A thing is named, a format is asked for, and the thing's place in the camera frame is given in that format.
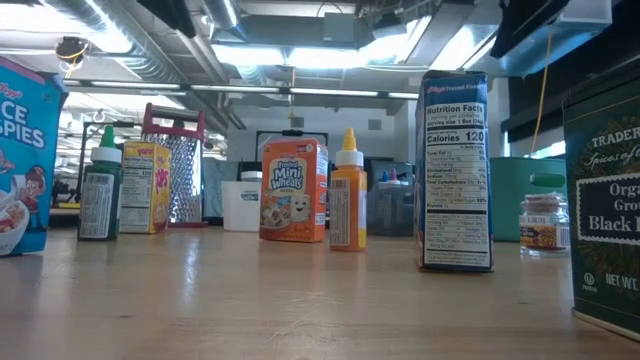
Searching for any yellow Corn Pops cereal box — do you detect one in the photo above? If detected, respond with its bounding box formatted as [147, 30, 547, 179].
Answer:
[118, 140, 173, 235]

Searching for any dark green pepper tin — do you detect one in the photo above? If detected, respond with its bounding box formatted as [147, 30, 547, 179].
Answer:
[561, 74, 640, 342]

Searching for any yellow-orange food colouring bottle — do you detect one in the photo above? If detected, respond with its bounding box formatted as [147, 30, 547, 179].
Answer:
[328, 127, 369, 253]

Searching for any round silver ventilation duct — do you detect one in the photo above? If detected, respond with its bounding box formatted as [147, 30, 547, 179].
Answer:
[199, 0, 242, 30]

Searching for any long ceiling strip light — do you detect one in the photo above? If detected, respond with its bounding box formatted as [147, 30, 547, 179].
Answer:
[63, 79, 420, 100]

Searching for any labelled clear glass spice jar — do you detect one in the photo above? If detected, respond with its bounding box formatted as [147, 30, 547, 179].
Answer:
[518, 192, 571, 258]

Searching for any green food colouring bottle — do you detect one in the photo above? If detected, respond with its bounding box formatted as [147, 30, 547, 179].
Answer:
[77, 124, 124, 243]

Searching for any blue Rice Krispies cereal box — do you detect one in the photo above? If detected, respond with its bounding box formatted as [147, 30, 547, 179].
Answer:
[0, 55, 70, 258]

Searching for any orange Mini Wheats cereal box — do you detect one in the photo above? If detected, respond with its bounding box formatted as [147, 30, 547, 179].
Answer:
[259, 137, 330, 244]

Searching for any blue Frosted Flakes cereal box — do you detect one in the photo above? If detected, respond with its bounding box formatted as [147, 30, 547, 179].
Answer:
[414, 70, 495, 274]

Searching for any grey-blue fabric panel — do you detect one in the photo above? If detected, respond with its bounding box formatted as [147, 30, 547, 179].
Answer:
[202, 158, 224, 220]

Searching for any white plastic bin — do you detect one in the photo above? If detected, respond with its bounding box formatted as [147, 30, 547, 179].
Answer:
[220, 180, 263, 233]

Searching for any metal box grater red handle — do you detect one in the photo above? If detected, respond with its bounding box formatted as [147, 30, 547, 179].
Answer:
[141, 102, 209, 230]

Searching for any grey translucent plastic bin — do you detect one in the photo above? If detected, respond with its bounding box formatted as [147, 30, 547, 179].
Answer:
[367, 182, 417, 237]

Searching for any teal plastic bin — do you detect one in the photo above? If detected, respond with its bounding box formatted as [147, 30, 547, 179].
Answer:
[491, 156, 569, 243]

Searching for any black ceiling-mounted device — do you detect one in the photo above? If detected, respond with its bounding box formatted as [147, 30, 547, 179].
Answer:
[53, 35, 91, 66]

